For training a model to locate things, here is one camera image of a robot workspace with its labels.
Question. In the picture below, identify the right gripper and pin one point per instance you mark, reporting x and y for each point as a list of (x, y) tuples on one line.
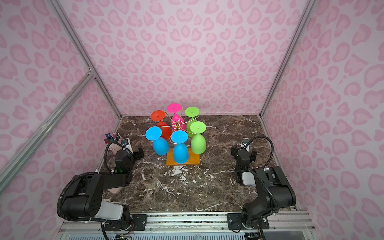
[(235, 151)]

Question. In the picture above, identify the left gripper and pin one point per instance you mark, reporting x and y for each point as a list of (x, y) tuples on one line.
[(139, 153)]

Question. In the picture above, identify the green wine glass front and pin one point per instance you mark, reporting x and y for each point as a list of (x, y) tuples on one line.
[(198, 143)]

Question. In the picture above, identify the green wine glass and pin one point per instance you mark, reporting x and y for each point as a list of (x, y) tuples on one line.
[(198, 143), (193, 113)]

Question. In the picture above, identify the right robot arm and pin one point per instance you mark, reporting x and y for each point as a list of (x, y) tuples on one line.
[(274, 192)]

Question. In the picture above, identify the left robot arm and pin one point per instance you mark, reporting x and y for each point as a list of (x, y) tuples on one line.
[(81, 199)]

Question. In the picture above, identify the blue wine glass left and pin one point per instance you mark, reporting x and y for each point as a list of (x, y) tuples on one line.
[(160, 145)]

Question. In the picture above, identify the blue wine glass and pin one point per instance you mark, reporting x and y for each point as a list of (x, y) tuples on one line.
[(180, 150), (160, 145)]

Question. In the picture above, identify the blue wine glass front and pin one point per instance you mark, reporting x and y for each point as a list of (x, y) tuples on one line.
[(180, 150)]

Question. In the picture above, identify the red wine glass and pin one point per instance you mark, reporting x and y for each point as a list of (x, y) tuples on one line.
[(158, 116)]

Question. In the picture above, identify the magenta wine glass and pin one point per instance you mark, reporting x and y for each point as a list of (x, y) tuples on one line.
[(175, 109)]

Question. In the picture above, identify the wooden rack base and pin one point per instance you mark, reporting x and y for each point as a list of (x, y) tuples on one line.
[(194, 159)]

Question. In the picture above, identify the pink pen holder cup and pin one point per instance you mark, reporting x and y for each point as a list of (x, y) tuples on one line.
[(112, 138)]

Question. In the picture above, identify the pink sponge block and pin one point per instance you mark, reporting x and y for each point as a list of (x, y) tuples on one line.
[(115, 191)]

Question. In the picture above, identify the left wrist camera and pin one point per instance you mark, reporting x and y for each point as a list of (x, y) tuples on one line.
[(127, 145)]

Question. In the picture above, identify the gold wire glass rack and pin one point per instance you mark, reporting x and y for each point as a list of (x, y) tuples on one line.
[(178, 125)]

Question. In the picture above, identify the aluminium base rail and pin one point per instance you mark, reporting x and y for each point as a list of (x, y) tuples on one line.
[(286, 225)]

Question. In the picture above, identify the diagonal aluminium frame bar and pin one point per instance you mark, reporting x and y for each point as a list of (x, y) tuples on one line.
[(19, 160)]

